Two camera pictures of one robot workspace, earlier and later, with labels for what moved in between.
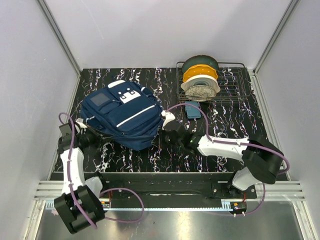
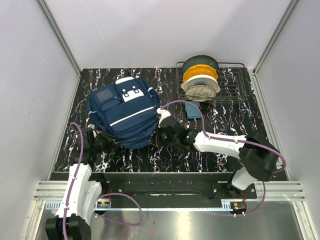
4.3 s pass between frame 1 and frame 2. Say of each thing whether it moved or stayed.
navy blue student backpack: stayed
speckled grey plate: stayed
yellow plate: stayed
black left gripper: moved
